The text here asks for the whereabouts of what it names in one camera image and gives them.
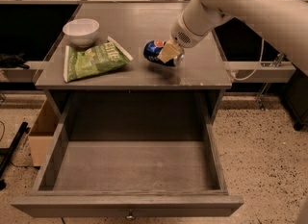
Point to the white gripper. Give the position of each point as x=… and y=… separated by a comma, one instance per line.
x=183, y=36

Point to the blue pepsi can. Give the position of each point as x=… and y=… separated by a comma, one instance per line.
x=152, y=49

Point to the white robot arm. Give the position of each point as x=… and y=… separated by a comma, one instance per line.
x=281, y=23

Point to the grey cabinet counter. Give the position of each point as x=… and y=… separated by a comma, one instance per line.
x=132, y=25

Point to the grey open drawer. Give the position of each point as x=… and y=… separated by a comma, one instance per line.
x=149, y=153

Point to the metal drawer knob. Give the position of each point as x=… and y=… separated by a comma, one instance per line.
x=130, y=216

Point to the white ceramic bowl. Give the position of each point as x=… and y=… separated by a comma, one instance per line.
x=81, y=32

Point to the green chip bag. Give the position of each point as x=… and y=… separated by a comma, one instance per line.
x=96, y=60

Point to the cardboard box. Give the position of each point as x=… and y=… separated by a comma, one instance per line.
x=41, y=133

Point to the black floor stand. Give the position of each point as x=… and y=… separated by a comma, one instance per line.
x=6, y=153

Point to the black object on rail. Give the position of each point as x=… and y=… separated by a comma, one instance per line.
x=13, y=61

